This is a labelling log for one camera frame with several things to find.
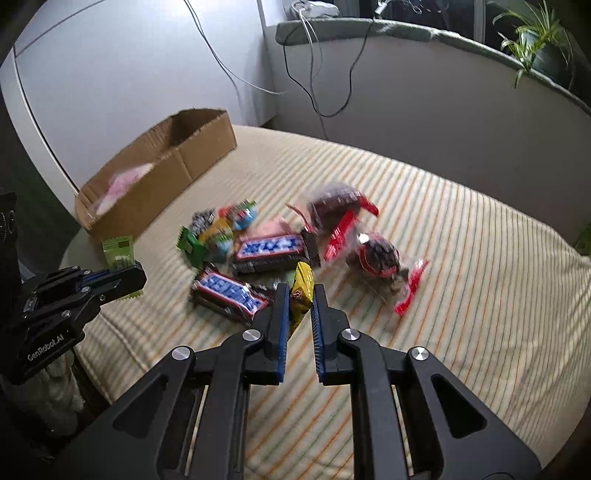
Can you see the light green snack packet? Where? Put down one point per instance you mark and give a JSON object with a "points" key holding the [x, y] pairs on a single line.
{"points": [[117, 251]]}

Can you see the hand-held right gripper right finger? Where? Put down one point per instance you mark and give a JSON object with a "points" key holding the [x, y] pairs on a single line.
{"points": [[317, 341]]}

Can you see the red clear date packet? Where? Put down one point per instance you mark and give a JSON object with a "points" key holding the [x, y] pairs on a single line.
{"points": [[378, 258], [334, 205]]}

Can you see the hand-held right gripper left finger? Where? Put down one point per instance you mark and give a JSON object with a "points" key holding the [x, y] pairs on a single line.
{"points": [[282, 341]]}

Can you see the black candy packet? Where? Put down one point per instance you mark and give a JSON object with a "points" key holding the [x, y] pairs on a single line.
{"points": [[202, 220]]}

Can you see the green blue jelly cup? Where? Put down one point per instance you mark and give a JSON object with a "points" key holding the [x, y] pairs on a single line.
{"points": [[242, 216]]}

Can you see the yellow jelly cup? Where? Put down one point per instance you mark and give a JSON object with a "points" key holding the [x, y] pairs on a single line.
{"points": [[217, 236]]}

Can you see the white charger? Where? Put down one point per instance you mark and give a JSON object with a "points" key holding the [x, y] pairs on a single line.
{"points": [[321, 7], [298, 7]]}

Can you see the grey green windowsill mat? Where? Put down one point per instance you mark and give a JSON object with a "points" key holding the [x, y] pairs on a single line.
{"points": [[415, 32]]}

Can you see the white wardrobe panel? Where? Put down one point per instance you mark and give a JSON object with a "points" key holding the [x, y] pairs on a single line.
{"points": [[115, 69]]}

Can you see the blue label chocolate bar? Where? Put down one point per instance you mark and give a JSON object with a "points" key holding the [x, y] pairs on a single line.
{"points": [[226, 288], [272, 251]]}

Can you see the striped beige blanket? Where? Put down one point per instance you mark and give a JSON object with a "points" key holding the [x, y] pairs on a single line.
{"points": [[461, 277]]}

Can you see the yellow snack packet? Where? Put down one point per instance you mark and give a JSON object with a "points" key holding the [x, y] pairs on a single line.
{"points": [[301, 290]]}

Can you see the dark green snack packet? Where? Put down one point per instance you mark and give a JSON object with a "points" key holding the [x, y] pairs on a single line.
{"points": [[191, 247]]}

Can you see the potted spider plant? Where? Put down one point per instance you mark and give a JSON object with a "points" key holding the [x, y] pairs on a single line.
{"points": [[531, 41]]}

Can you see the pale pink snack packet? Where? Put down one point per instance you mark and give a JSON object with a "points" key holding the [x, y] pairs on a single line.
{"points": [[122, 184]]}

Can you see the brown cardboard box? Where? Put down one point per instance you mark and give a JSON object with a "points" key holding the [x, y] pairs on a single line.
{"points": [[161, 180]]}

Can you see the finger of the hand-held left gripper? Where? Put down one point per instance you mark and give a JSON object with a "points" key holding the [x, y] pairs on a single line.
{"points": [[85, 277], [124, 281]]}

